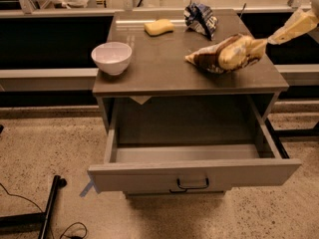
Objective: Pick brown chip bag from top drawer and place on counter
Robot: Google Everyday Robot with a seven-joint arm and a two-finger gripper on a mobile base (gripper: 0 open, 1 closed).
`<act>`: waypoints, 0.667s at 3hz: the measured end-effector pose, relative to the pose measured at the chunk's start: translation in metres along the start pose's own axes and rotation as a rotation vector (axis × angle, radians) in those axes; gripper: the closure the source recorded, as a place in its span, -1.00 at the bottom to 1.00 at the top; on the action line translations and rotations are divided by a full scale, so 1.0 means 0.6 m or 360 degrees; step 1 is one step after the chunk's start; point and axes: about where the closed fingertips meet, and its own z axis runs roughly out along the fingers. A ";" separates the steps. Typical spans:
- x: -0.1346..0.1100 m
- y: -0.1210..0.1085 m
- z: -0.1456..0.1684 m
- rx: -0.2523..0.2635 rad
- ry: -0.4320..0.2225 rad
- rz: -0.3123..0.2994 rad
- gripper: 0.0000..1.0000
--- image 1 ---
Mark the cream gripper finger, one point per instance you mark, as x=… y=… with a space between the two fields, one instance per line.
x=300 y=23

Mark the brown chip bag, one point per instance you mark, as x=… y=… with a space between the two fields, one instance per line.
x=234 y=53

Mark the grey cabinet counter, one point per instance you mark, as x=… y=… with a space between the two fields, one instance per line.
x=158 y=68

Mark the blue chip bag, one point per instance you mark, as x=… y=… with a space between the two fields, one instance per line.
x=199 y=18

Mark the open grey top drawer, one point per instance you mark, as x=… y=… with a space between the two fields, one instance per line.
x=223 y=138

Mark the yellow sponge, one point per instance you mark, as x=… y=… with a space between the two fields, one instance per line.
x=159 y=27

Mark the white bowl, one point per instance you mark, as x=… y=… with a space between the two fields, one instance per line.
x=112 y=57

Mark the blue floor tape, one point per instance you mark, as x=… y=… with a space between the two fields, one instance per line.
x=91 y=185

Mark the metal railing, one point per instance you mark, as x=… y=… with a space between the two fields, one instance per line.
x=159 y=0

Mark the black floor stand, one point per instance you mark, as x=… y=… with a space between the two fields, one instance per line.
x=39 y=221

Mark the black drawer handle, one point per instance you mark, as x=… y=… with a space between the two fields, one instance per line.
x=193 y=184
x=180 y=191

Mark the black lower drawer handle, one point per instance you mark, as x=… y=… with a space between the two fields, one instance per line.
x=180 y=191

